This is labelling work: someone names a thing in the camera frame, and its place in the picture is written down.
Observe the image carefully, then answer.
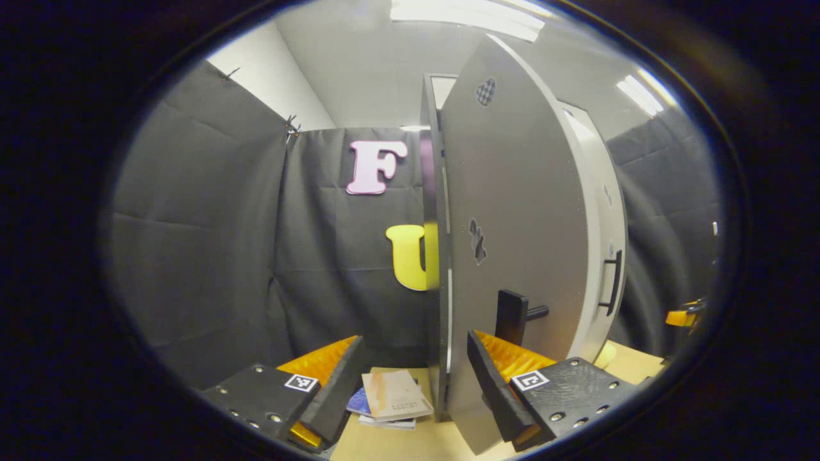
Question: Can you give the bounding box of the blue book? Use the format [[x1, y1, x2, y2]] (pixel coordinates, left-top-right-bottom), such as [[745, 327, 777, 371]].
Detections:
[[346, 386, 375, 417]]

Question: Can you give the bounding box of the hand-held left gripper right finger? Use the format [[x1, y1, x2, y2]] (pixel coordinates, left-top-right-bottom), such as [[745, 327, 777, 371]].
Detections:
[[466, 330, 641, 452]]

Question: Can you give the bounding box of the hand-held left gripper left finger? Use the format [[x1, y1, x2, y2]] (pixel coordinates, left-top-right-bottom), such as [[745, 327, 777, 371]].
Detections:
[[202, 335, 366, 452]]

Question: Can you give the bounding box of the grey cabinet with shelves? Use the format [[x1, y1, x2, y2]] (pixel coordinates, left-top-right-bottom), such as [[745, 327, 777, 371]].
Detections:
[[420, 72, 628, 423]]

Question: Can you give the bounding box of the large ceiling light panel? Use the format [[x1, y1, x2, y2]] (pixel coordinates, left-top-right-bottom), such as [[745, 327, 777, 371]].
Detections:
[[391, 0, 545, 42]]

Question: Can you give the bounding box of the black backdrop cloth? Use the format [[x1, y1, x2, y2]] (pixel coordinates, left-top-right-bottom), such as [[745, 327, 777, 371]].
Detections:
[[106, 61, 725, 388]]

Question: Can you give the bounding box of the black door handle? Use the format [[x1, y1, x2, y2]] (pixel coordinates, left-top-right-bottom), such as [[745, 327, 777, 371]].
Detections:
[[496, 289, 550, 348], [598, 250, 623, 317]]

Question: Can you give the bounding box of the white book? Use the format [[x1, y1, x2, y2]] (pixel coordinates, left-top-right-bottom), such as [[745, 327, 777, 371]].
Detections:
[[357, 415, 417, 430]]

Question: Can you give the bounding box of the small ceiling light panel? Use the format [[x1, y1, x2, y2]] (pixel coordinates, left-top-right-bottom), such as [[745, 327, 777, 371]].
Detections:
[[616, 67, 677, 116]]

